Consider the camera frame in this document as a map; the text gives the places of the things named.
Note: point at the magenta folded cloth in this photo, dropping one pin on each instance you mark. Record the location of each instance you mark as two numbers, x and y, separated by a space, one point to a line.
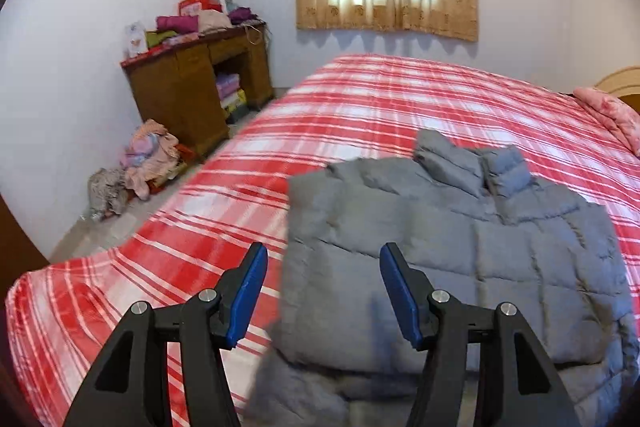
177 23

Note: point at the pink folded cloth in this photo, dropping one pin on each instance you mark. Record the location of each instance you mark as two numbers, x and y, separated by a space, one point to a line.
215 21

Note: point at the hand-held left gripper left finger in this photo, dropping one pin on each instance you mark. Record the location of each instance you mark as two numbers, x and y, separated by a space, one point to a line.
246 302

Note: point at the pile of pink clothes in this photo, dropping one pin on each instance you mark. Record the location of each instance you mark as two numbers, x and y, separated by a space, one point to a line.
150 157

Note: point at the grey puffer jacket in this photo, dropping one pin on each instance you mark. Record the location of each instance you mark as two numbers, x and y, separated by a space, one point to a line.
450 282

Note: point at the brown wooden panel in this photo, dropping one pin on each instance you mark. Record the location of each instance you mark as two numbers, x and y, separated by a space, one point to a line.
17 237

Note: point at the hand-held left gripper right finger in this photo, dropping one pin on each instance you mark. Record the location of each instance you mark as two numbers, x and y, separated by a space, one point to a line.
398 299

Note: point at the pink floral pillow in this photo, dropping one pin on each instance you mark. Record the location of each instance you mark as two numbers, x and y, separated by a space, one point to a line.
612 112

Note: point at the cream arched headboard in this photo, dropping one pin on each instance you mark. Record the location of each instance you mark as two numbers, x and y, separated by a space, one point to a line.
620 82

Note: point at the stack of folded linens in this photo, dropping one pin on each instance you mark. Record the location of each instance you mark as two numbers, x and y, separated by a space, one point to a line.
230 92

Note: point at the green folded cloth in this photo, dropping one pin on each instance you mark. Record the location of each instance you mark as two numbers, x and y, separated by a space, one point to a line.
159 40

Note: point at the bed with red plaid sheet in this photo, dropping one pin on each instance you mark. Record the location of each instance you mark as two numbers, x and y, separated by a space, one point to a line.
350 107

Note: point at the grey patterned cloth heap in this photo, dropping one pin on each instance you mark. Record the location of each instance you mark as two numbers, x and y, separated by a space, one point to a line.
107 194

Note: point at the brown wooden desk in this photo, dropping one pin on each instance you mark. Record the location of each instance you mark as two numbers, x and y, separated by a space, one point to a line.
170 92

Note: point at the purple folded cloth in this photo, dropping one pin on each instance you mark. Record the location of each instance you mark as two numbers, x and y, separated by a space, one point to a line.
241 15

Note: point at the red and white package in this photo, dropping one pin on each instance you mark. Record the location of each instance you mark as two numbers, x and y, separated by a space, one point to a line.
197 3

